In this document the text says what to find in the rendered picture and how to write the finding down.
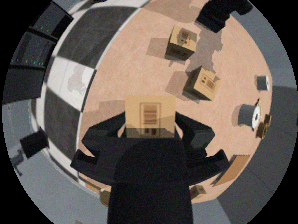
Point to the tan rectangular block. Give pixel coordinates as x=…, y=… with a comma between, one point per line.
x=267, y=119

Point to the small square wooden pallet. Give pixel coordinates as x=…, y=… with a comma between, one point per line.
x=258, y=104

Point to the brown open cylinder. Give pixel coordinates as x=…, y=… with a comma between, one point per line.
x=262, y=128

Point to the tan cardboard carton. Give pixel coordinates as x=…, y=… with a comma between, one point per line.
x=150, y=116
x=197, y=192
x=182, y=43

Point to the brown cardboard carton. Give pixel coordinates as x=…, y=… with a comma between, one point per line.
x=202, y=84

